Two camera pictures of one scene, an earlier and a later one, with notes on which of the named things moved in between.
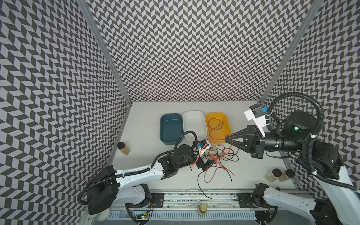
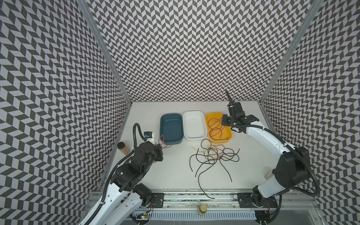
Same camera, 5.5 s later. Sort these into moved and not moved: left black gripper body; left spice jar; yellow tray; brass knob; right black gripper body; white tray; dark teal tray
Moved: left black gripper body; right black gripper body
Not moved: brass knob; white tray; left spice jar; dark teal tray; yellow tray
